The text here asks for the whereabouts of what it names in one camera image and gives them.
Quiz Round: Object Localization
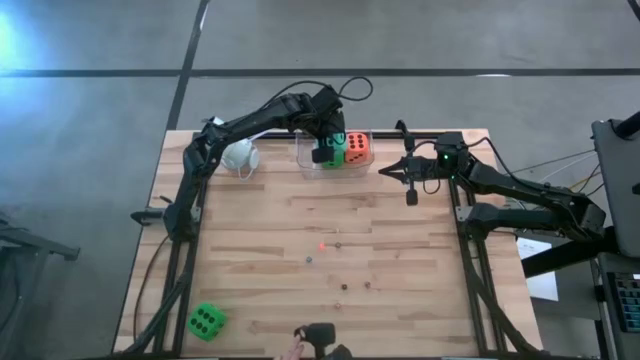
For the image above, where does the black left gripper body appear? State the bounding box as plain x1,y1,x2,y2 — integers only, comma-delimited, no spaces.
298,84,348,140

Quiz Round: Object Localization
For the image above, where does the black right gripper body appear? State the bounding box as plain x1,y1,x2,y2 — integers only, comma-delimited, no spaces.
398,149,442,207

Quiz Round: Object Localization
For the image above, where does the large green foam die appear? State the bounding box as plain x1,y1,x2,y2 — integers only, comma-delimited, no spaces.
185,302,229,343
322,148,346,170

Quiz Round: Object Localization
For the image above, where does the large orange foam die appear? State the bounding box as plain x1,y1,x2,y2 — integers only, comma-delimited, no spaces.
344,131,371,165

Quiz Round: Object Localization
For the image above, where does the clear plastic bin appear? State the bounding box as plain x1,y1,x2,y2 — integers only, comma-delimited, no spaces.
295,128,375,180

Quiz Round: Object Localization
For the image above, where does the white paper sheet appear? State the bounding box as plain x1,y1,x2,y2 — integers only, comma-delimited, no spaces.
516,237,561,303

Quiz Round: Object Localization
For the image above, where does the black diagonal brace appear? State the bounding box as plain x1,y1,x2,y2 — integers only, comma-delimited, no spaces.
521,225,620,280

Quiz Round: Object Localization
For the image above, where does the person's hand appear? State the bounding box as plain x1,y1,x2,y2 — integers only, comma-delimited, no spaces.
273,333,305,360

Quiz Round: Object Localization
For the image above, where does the black keyboard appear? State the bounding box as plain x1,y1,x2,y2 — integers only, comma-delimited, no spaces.
606,272,640,335

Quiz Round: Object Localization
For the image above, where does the grey metal bar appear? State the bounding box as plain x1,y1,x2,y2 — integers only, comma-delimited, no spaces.
0,214,82,360

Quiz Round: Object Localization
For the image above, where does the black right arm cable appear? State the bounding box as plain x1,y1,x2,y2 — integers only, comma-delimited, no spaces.
407,134,516,196

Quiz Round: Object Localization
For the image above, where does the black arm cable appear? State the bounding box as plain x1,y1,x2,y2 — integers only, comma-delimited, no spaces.
407,134,516,196
263,75,374,110

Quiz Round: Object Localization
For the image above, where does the black frame clamp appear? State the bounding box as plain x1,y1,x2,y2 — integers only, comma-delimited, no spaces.
394,119,416,151

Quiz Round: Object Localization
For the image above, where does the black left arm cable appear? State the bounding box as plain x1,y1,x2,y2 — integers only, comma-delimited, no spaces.
263,75,374,110

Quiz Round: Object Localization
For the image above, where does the white lamp cable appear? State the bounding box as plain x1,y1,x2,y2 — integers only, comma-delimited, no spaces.
233,130,269,182

